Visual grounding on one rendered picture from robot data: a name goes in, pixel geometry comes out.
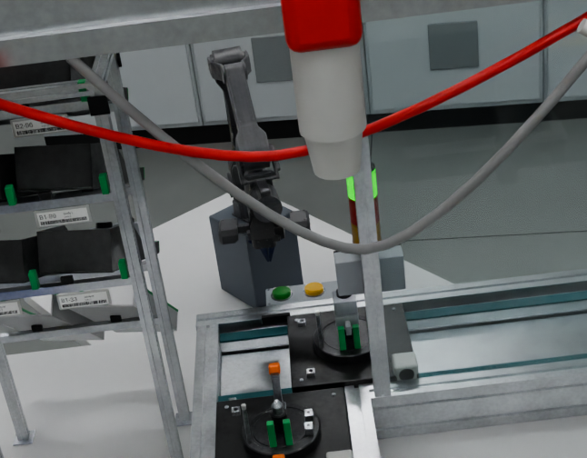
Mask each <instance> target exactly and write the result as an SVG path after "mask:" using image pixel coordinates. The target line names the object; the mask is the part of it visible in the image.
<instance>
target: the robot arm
mask: <svg viewBox="0 0 587 458"><path fill-rule="evenodd" d="M207 63H208V67H209V68H208V69H209V71H210V74H211V76H212V78H213V79H214V80H215V82H216V83H217V84H218V85H219V86H220V88H221V89H222V90H223V92H224V102H225V108H226V113H227V121H228V125H229V131H230V136H231V142H232V148H233V149H232V150H233V151H248V152H254V151H276V149H275V147H274V145H273V144H272V143H270V144H269V142H268V139H267V135H266V132H265V131H264V130H263V129H262V128H261V127H259V126H258V124H257V121H256V117H255V113H254V107H253V103H252V99H251V96H250V91H249V87H248V84H247V80H248V75H249V74H250V73H251V72H252V69H251V64H250V57H249V54H248V53H247V51H246V50H243V51H242V49H241V47H240V45H238V46H234V47H228V48H224V49H218V50H213V51H212V54H211V55H210V56H209V57H207ZM270 163H271V162H251V163H250V162H233V161H228V169H229V172H228V173H226V179H227V180H228V181H229V182H231V183H232V184H234V185H235V186H237V187H238V188H239V189H241V190H242V191H244V192H245V193H247V194H249V195H250V196H252V197H253V198H254V199H256V200H257V201H259V202H260V203H262V204H264V205H265V206H267V207H269V208H270V209H272V210H273V211H275V212H277V213H278V214H281V213H282V210H283V206H282V203H281V201H280V198H279V196H278V194H277V192H276V190H275V188H274V186H273V181H272V180H274V179H279V178H280V177H279V173H278V171H280V169H281V168H280V165H279V161H273V162H272V164H273V168H274V171H273V170H267V169H266V168H265V167H270ZM233 207H234V211H233V212H232V215H233V216H235V217H237V218H239V219H241V220H243V221H245V222H246V224H238V220H237V218H230V219H223V220H221V221H220V222H219V234H218V235H219V242H220V244H235V243H236V242H237V241H238V234H244V233H247V235H248V243H249V244H253V247H254V249H260V250H261V252H262V253H263V255H264V257H265V259H266V261H267V262H271V261H272V258H273V254H274V248H275V247H276V245H277V242H279V241H281V240H283V239H284V238H285V230H284V228H282V227H281V226H279V225H277V224H275V223H273V222H271V221H269V220H268V219H266V218H265V217H263V216H261V215H260V214H258V213H257V212H256V211H254V210H253V209H251V208H249V207H248V206H246V205H245V204H243V203H241V202H240V201H238V200H236V199H235V198H234V199H233ZM287 219H289V220H291V221H293V222H295V223H296V224H299V225H300V226H302V227H304V228H307V229H309V230H311V226H310V218H309V212H308V211H306V210H299V211H291V212H290V218H287ZM267 248H268V249H267Z"/></svg>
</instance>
